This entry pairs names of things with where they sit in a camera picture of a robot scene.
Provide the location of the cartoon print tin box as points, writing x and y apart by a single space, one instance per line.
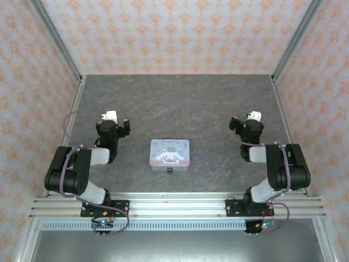
169 152

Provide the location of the small blue padlock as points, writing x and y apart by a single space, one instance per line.
169 171

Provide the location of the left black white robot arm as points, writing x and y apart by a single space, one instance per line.
68 174

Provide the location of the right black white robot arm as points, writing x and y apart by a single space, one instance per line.
289 169

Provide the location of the grey metal sheet shelf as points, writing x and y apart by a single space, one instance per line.
174 248

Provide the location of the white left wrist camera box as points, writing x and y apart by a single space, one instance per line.
110 115

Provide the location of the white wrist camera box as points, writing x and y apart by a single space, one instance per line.
255 116
110 115

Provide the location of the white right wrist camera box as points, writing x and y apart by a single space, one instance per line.
255 116

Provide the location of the aluminium table side rail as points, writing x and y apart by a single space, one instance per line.
282 109
72 114

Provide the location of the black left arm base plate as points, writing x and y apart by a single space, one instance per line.
122 207

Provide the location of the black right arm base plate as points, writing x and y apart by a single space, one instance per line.
234 208

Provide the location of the long aluminium mounting rail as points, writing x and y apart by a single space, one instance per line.
177 207

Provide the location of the aluminium frame post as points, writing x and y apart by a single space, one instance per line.
54 38
297 41

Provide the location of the aluminium lower frame bar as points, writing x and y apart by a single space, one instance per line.
327 245
26 245

